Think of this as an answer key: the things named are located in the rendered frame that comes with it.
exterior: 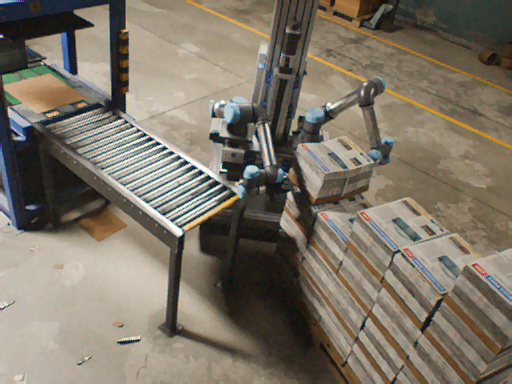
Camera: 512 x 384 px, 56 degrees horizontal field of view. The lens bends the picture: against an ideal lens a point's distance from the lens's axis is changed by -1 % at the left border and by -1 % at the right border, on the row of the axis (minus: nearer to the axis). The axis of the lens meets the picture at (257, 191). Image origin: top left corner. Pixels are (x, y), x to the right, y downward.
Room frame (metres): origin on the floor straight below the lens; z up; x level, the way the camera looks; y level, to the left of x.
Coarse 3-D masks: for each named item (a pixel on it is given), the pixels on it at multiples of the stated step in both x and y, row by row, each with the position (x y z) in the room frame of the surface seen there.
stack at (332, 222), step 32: (288, 192) 2.38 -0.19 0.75; (288, 224) 2.32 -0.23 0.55; (320, 224) 2.11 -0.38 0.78; (352, 224) 2.10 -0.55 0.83; (288, 256) 2.26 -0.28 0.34; (320, 256) 2.04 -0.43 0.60; (352, 256) 1.86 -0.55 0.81; (288, 288) 2.19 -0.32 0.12; (320, 288) 1.97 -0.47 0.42; (352, 288) 1.80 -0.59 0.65; (320, 320) 1.91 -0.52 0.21; (352, 320) 1.73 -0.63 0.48; (384, 320) 1.59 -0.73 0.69; (320, 352) 1.83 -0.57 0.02; (352, 352) 1.66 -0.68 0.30; (384, 352) 1.53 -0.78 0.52
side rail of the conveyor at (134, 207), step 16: (32, 128) 2.49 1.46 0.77; (48, 144) 2.40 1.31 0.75; (64, 144) 2.36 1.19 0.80; (64, 160) 2.31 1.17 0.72; (80, 160) 2.23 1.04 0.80; (80, 176) 2.22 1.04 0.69; (96, 176) 2.13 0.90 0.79; (112, 192) 2.06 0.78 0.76; (128, 192) 2.03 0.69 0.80; (128, 208) 1.98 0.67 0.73; (144, 208) 1.93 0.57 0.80; (144, 224) 1.91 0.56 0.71; (160, 224) 1.84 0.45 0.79; (160, 240) 1.84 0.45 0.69; (176, 240) 1.77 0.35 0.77
